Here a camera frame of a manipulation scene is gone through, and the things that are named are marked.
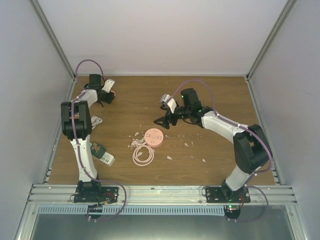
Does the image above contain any pink round power strip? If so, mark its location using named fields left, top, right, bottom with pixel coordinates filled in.
left=144, top=128, right=164, bottom=148

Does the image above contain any pink power cord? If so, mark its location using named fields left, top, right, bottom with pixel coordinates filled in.
left=128, top=138, right=155, bottom=167

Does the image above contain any white power strip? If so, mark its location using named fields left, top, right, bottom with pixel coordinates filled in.
left=91, top=151, right=115, bottom=167

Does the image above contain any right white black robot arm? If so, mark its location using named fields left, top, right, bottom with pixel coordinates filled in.
left=154, top=88, right=273, bottom=203

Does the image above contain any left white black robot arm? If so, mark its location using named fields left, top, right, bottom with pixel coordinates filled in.
left=60, top=74, right=116, bottom=202

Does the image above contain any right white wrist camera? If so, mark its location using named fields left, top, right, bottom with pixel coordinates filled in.
left=160, top=93, right=178, bottom=113

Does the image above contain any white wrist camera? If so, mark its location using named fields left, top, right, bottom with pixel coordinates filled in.
left=160, top=93, right=178, bottom=113
left=102, top=78, right=115, bottom=93

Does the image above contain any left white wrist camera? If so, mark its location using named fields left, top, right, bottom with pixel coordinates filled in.
left=102, top=78, right=115, bottom=93

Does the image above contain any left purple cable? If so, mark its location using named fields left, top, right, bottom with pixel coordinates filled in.
left=70, top=59, right=128, bottom=223

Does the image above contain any purple cable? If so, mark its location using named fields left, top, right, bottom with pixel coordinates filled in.
left=70, top=59, right=128, bottom=223
left=169, top=79, right=274, bottom=223

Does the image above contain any white power cord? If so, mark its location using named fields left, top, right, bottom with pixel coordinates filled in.
left=90, top=114, right=104, bottom=131

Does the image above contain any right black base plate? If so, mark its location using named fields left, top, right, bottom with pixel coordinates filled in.
left=201, top=185, right=251, bottom=204

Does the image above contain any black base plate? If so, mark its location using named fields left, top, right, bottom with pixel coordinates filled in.
left=69, top=186, right=119, bottom=205
left=201, top=185, right=251, bottom=204

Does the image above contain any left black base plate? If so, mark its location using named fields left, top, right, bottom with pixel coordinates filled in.
left=69, top=186, right=119, bottom=205

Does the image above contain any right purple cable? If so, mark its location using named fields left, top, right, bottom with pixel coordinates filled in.
left=169, top=79, right=274, bottom=223

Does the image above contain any aluminium rail frame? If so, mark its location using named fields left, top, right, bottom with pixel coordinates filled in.
left=16, top=76, right=306, bottom=240

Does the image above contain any left aluminium post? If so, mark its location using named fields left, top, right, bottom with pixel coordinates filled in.
left=29, top=0, right=77, bottom=81

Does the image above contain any aluminium post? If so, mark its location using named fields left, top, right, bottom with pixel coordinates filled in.
left=29, top=0, right=77, bottom=81
left=245, top=0, right=297, bottom=82

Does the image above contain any grey slotted cable duct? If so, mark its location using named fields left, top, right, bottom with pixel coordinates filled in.
left=38, top=204, right=225, bottom=216

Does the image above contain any right aluminium post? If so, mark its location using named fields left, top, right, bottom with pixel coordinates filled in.
left=245, top=0, right=297, bottom=82

